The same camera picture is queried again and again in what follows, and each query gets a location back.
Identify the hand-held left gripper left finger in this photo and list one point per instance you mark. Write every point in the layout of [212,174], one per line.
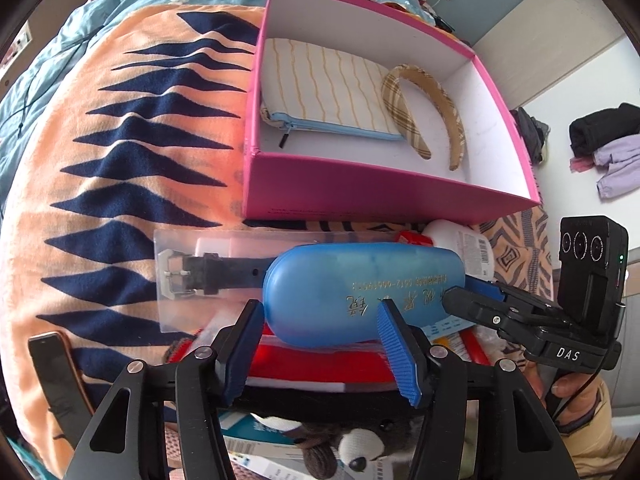
[243,347]

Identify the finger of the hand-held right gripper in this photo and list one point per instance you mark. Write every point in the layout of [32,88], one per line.
[480,310]
[482,286]

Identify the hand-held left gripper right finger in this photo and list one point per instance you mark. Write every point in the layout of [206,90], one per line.
[398,357]

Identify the blue glasses case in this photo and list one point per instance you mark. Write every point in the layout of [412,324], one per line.
[360,292]

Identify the pink cardboard box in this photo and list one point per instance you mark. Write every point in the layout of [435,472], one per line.
[385,125]

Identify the person's right forearm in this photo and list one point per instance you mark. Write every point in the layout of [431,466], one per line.
[590,435]

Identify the person's right hand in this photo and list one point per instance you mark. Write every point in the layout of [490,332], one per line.
[567,390]

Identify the white plastic bottle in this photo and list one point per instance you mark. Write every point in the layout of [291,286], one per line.
[462,245]

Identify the orange black patterned cloth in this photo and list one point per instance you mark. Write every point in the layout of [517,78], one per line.
[520,250]

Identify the red and white box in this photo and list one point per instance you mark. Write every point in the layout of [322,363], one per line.
[320,362]

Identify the black watch in clear package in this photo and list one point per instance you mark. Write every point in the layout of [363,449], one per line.
[210,272]

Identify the teal paper box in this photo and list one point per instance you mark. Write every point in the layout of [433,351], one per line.
[255,432]

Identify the grey white plush toy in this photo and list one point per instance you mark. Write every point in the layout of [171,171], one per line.
[350,447]

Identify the lilac garment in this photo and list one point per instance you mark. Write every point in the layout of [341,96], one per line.
[617,165]

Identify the black garment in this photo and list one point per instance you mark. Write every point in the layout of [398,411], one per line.
[602,127]

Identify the dark clothes pile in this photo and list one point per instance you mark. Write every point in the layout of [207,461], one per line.
[531,132]

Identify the dark smartphone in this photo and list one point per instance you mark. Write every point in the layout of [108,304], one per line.
[60,385]

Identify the orange navy patterned blanket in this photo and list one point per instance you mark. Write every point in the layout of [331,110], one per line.
[125,200]

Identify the plaid headband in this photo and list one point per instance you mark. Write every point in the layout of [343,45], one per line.
[405,105]

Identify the striped zipper pouch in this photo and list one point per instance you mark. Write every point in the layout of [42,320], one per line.
[325,90]

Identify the wall switch plate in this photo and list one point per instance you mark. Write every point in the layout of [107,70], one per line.
[17,44]

